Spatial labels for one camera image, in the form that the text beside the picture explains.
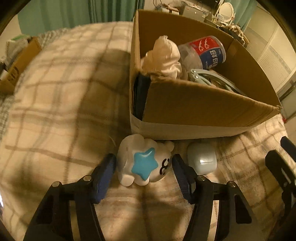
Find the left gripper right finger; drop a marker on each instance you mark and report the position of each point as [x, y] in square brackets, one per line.
[236, 220]

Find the red blue labelled jar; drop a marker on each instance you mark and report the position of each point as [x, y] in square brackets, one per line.
[204, 53]

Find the white cloth bundle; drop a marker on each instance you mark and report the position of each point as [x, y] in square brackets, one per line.
[163, 59]

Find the plaid beige blanket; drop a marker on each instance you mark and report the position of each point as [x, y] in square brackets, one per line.
[71, 109]

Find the white louvered wardrobe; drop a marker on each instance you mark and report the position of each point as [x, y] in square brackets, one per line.
[270, 47]

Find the open cardboard box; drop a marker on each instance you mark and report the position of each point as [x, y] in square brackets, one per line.
[162, 108]

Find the light blue earbud case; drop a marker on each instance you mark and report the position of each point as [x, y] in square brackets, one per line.
[202, 158]

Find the white oval mirror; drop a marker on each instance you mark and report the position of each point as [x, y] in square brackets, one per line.
[226, 13]

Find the large green curtain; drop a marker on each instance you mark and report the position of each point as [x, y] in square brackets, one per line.
[40, 16]

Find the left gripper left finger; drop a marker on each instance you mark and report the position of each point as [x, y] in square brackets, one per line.
[52, 220]

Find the narrow green curtain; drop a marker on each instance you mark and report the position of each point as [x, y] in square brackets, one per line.
[243, 10]

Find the small cardboard box with items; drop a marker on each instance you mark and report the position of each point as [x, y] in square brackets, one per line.
[20, 51]

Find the white toy with blue star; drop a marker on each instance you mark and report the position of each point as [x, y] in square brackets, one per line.
[143, 160]

